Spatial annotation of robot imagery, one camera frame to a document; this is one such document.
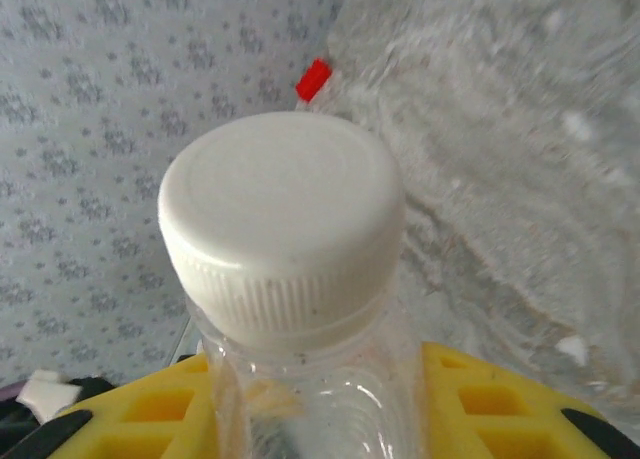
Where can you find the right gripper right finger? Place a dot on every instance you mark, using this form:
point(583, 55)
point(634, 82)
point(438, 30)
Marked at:
point(500, 419)

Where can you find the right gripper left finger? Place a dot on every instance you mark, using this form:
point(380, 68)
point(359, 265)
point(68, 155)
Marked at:
point(150, 419)

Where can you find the bottle with red white label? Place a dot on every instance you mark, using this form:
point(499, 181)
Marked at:
point(280, 209)

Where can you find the clear bottle large red cap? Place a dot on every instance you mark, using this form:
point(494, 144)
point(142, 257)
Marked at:
point(312, 79)

